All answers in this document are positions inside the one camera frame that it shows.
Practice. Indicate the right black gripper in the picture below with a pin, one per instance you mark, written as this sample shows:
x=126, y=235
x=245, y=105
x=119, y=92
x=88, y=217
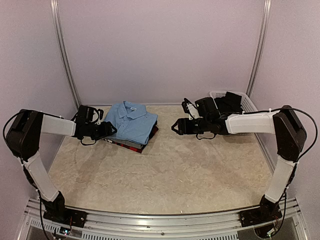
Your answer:
x=184, y=127

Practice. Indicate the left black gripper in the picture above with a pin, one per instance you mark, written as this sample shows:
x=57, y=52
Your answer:
x=106, y=131

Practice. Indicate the grey button shirt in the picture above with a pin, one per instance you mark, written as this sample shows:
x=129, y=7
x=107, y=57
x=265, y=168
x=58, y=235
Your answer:
x=125, y=142

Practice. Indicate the light blue long sleeve shirt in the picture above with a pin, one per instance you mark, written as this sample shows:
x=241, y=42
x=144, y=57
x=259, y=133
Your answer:
x=132, y=121

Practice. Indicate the red black plaid shirt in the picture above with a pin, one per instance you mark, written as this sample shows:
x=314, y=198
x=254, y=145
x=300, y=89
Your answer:
x=151, y=135

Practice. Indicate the white plastic laundry basket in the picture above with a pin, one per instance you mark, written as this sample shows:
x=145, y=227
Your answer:
x=246, y=104

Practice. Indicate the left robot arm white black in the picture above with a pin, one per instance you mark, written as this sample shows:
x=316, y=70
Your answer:
x=22, y=135

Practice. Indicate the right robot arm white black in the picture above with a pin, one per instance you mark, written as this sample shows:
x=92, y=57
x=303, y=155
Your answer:
x=206, y=116

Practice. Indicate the black shirt in basket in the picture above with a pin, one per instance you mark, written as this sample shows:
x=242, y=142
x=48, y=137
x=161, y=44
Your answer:
x=230, y=103

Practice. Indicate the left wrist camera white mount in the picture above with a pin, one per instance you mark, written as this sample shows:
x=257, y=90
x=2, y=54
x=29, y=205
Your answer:
x=100, y=113

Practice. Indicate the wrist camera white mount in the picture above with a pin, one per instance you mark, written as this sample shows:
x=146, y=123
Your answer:
x=100, y=113
x=190, y=109

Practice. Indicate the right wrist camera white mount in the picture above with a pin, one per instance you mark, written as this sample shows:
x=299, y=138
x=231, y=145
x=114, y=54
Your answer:
x=190, y=109

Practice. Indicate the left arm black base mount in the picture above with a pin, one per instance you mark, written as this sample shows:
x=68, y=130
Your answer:
x=70, y=217

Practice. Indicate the front aluminium rail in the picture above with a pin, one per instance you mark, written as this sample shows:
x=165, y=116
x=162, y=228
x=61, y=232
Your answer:
x=219, y=225

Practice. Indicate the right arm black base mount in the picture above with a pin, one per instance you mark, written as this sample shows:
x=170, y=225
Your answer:
x=255, y=216

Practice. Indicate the left aluminium frame post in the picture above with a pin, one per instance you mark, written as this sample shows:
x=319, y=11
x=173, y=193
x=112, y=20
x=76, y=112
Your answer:
x=54, y=5

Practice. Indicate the aluminium frame post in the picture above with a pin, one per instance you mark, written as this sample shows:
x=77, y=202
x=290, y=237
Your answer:
x=260, y=46
x=54, y=5

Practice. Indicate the right aluminium frame post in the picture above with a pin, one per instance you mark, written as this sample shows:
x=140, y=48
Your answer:
x=260, y=46

